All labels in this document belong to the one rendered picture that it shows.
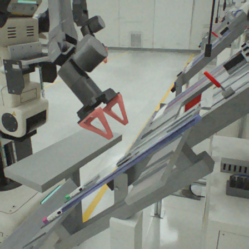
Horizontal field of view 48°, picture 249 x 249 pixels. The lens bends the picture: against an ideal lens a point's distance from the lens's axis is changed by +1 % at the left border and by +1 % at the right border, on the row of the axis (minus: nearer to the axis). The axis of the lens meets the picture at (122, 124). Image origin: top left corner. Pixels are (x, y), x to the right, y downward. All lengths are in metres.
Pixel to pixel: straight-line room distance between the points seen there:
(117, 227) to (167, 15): 9.26
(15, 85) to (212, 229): 1.02
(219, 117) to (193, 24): 8.85
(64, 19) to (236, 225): 0.80
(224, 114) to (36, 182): 0.78
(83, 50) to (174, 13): 9.08
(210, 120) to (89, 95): 0.36
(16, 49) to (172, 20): 8.51
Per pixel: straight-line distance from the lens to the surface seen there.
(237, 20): 2.28
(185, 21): 9.66
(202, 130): 0.85
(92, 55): 0.65
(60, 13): 0.80
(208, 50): 1.06
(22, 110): 1.46
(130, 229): 0.64
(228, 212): 1.05
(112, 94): 0.70
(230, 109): 0.82
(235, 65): 1.16
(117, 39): 10.20
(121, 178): 0.93
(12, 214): 1.61
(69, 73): 0.68
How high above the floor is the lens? 1.24
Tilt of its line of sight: 22 degrees down
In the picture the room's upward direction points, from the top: straight up
